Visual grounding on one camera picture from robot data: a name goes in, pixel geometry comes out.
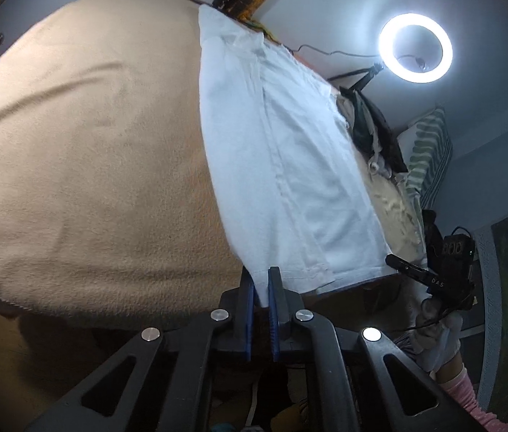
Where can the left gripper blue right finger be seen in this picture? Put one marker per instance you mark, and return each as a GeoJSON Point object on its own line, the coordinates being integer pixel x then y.
{"type": "Point", "coordinates": [277, 311]}

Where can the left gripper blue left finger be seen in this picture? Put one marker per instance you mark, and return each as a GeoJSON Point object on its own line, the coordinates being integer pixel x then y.
{"type": "Point", "coordinates": [245, 312]}

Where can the white t-shirt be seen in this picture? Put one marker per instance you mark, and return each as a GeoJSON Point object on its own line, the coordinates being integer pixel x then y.
{"type": "Point", "coordinates": [283, 167]}

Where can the pink sleeve forearm right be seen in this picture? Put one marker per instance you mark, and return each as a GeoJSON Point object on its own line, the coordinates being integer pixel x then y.
{"type": "Point", "coordinates": [461, 390]}

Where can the pile of dark clothes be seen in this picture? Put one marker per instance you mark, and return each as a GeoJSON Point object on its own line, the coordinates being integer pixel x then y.
{"type": "Point", "coordinates": [369, 130]}

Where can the right gloved hand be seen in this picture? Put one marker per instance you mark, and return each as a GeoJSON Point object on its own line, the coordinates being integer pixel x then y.
{"type": "Point", "coordinates": [436, 338]}

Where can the green striped pillow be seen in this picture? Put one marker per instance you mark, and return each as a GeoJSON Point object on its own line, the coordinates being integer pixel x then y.
{"type": "Point", "coordinates": [428, 153]}

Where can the beige bed blanket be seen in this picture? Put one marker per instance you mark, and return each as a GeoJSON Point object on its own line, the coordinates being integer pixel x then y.
{"type": "Point", "coordinates": [108, 214]}

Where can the black ring light tripod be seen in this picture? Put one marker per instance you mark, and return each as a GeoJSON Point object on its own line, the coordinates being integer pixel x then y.
{"type": "Point", "coordinates": [367, 75]}

